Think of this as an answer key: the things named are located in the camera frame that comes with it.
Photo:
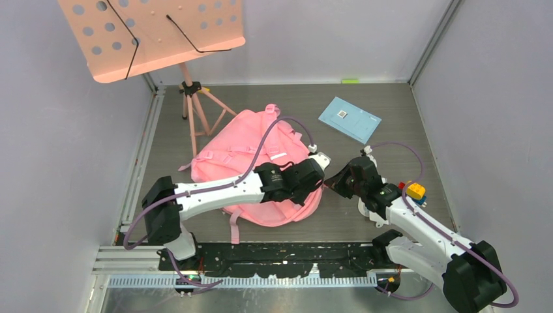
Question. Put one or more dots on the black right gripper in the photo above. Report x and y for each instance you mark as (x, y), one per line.
(337, 182)

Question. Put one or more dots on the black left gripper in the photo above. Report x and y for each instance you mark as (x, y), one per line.
(301, 199)

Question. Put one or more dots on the light blue thin notebook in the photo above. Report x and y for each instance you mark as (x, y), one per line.
(350, 120)

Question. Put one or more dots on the pink student backpack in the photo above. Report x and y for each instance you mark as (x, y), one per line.
(231, 152)

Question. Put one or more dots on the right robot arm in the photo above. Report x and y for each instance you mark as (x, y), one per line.
(469, 274)

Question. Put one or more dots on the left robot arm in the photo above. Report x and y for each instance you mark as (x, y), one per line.
(168, 204)

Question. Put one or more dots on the white packaged toothbrush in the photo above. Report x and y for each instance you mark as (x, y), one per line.
(378, 221)

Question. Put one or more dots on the colourful toy train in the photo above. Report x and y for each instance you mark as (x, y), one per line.
(416, 193)

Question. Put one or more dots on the pink music stand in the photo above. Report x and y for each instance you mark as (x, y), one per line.
(122, 39)

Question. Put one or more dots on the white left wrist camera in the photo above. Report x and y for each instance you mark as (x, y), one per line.
(320, 158)

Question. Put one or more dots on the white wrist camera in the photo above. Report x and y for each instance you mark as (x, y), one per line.
(320, 158)
(367, 151)

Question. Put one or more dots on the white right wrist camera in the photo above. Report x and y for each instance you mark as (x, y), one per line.
(367, 151)

